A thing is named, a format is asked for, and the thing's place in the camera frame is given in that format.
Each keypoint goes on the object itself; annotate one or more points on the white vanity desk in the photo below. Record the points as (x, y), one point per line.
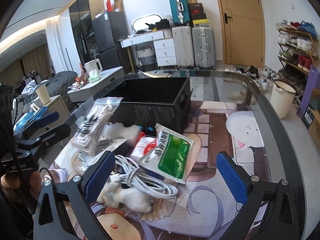
(161, 42)

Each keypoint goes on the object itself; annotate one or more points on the green tissue box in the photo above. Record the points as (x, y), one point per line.
(94, 76)

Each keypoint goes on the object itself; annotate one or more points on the stack of shoe boxes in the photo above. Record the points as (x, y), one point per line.
(197, 14)

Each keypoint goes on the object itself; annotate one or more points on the grey clothes pile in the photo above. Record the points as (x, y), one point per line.
(59, 83)

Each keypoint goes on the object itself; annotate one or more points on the grey side table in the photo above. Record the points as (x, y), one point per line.
(90, 89)

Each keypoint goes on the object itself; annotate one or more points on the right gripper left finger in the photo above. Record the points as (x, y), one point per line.
(51, 218)

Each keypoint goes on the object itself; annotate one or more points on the striped laundry basket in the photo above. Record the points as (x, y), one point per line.
(147, 59)

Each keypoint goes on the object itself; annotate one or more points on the black refrigerator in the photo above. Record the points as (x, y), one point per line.
(108, 29)

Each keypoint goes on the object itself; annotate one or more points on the cardboard box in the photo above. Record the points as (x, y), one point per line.
(311, 118)

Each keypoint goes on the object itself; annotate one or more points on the beige paper cup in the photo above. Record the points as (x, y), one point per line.
(43, 94)

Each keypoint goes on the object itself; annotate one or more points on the adidas shoelaces zip bag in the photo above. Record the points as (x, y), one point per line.
(88, 134)

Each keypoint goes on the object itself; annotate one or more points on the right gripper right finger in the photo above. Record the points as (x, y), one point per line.
(280, 220)

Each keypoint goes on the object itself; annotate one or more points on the wooden shoe rack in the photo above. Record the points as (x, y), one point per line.
(299, 51)

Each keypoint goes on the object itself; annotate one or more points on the teal suitcase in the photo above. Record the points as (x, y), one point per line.
(180, 12)

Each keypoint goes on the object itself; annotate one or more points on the white plush toy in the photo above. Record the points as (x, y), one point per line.
(112, 195)

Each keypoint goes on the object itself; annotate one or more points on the white electric kettle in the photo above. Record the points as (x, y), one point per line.
(93, 65)

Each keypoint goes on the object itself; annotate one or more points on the wooden door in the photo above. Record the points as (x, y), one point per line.
(243, 32)

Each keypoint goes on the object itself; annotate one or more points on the red and white packet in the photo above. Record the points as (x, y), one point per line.
(143, 146)

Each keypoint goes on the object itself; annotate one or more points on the silver foil packet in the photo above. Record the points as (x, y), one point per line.
(81, 160)

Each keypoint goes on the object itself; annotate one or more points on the white enamel bucket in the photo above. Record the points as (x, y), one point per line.
(282, 97)

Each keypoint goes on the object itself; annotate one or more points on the green medicine granule bag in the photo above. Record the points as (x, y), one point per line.
(169, 157)

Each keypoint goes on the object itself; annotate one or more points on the purple yoga mat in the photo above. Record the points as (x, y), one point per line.
(312, 83)

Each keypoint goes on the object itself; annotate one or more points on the silver suitcase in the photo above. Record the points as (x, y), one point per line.
(204, 47)

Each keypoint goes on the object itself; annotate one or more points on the beige nightstand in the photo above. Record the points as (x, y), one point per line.
(56, 104)

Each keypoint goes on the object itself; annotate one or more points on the white foam wrap piece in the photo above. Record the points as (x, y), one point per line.
(119, 131)

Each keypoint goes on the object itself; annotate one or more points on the black glass cabinet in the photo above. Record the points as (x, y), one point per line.
(82, 13)

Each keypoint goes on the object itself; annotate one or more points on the oval vanity mirror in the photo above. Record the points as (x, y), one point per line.
(143, 22)

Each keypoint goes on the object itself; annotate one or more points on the person's left hand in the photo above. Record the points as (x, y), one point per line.
(13, 190)

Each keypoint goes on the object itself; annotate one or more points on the red snack bag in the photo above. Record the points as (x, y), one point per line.
(81, 80)

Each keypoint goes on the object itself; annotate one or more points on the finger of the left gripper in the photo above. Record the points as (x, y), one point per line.
(34, 124)
(46, 140)

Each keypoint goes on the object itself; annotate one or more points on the white suitcase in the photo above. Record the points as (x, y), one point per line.
(183, 46)

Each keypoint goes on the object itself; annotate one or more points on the black storage box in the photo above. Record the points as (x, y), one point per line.
(150, 101)

